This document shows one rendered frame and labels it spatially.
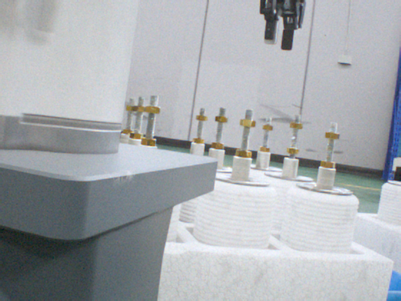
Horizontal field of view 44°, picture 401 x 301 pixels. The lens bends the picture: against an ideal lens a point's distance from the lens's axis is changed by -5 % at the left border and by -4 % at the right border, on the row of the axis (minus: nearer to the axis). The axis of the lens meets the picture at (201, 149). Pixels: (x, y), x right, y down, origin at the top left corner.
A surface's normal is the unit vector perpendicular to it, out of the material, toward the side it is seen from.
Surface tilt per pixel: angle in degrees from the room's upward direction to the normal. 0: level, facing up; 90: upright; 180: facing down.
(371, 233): 90
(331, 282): 90
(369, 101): 90
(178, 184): 90
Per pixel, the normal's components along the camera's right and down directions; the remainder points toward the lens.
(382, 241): -0.95, -0.12
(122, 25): 0.94, 0.14
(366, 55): -0.26, 0.01
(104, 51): 0.85, 0.15
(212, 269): 0.24, 0.08
